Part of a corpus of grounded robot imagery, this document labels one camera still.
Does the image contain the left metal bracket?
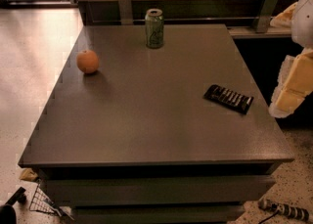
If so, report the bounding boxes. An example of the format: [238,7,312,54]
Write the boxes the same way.
[118,0,133,25]

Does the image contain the wire mesh basket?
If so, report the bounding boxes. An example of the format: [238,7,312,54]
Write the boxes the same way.
[29,185,74,220]

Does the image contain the crumpled yellow paper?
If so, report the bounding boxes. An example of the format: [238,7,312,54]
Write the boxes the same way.
[19,168,39,182]

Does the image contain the green soda can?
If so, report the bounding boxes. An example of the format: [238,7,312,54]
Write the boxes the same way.
[145,9,164,49]

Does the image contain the grey cabinet with drawers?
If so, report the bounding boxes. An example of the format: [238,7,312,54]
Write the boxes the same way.
[20,24,293,224]

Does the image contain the black object on floor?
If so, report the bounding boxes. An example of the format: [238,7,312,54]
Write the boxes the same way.
[0,187,26,224]

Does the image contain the metal bracket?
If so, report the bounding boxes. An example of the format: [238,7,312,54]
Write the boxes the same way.
[252,0,278,33]
[118,0,133,25]

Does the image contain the orange fruit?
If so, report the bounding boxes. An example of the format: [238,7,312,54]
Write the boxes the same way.
[76,50,99,74]

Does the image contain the right metal bracket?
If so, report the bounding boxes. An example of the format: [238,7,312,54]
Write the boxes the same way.
[252,0,278,33]

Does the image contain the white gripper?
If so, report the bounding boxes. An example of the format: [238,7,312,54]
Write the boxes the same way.
[269,0,313,118]

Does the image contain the power strip on floor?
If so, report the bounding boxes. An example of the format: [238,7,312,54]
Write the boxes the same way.
[258,199,313,222]

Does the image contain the black rxbar chocolate bar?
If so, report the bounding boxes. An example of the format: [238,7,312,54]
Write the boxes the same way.
[203,84,253,114]

